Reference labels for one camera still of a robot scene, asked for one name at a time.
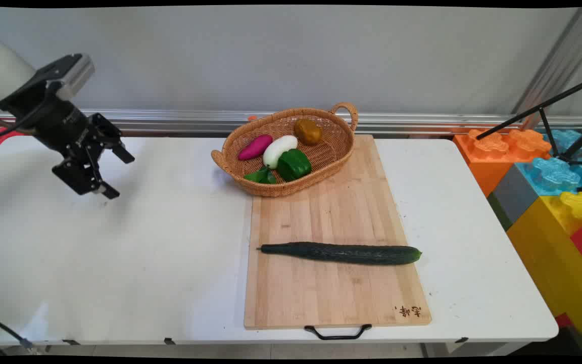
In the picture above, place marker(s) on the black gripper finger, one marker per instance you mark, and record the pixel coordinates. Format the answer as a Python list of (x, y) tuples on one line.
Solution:
[(111, 139), (81, 177)]

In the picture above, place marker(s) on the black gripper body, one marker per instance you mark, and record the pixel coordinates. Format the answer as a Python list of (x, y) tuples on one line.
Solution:
[(56, 121)]

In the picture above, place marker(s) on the dark green cucumber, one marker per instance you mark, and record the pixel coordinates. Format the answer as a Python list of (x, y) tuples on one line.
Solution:
[(341, 253)]

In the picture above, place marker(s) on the purple toy sweet potato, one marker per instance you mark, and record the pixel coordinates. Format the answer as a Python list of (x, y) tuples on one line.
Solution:
[(254, 147)]

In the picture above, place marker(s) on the green leafy vegetable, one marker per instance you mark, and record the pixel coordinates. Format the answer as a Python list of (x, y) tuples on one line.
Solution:
[(260, 176)]

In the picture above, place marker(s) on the black table clip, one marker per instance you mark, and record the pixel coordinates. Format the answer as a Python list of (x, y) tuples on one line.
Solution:
[(462, 340), (71, 342), (170, 341)]

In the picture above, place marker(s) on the white toy radish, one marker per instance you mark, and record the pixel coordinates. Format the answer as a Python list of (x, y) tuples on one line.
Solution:
[(278, 150)]

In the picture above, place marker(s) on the green toy bell pepper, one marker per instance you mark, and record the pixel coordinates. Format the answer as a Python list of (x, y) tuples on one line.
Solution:
[(294, 165)]

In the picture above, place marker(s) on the brown toy potato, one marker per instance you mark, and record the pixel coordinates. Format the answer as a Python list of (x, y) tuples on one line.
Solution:
[(308, 131)]

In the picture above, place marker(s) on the woven wicker basket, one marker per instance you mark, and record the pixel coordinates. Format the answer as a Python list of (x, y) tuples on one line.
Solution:
[(332, 151)]

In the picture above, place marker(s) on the wooden cutting board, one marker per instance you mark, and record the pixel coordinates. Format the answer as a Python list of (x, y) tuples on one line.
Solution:
[(321, 298)]

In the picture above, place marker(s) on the orange toy block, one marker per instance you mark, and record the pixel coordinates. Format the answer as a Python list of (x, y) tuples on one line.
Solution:
[(488, 162)]

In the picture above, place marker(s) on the gray toy block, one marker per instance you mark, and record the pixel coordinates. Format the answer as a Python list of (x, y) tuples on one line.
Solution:
[(516, 194)]

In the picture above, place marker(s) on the black tripod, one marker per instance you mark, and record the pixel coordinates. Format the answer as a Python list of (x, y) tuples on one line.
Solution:
[(538, 108)]

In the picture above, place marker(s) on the blue toy block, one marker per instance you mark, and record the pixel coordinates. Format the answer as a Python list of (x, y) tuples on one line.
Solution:
[(553, 174)]

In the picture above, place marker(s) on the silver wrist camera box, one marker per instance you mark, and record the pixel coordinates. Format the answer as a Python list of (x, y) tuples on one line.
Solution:
[(71, 73)]

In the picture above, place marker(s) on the aluminium wall rail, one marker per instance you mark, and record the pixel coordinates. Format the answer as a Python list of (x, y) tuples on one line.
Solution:
[(170, 121)]

